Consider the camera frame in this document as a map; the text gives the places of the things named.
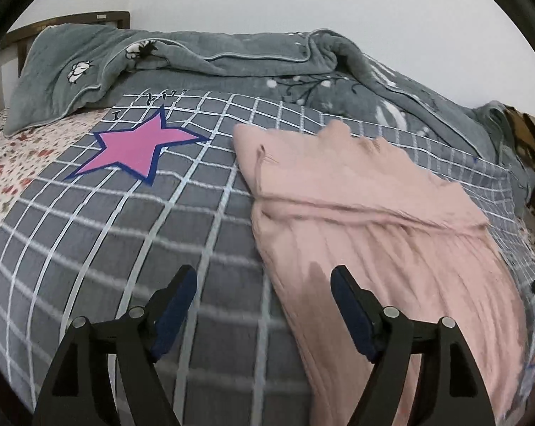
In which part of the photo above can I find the pink knit sweater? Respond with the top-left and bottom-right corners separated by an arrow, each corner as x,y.
233,120 -> 527,425

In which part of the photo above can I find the brown clothes pile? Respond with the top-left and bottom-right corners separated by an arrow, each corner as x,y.
504,106 -> 535,170

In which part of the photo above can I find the grey checked quilt with stars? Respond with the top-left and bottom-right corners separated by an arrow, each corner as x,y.
0,88 -> 535,426

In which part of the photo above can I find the floral bed sheet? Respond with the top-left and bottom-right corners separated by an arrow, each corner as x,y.
0,109 -> 107,224

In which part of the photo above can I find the grey-green fleece blanket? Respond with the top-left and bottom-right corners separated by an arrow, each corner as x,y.
4,24 -> 535,210

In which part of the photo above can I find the dark wooden headboard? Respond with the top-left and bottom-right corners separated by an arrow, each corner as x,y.
0,11 -> 131,119

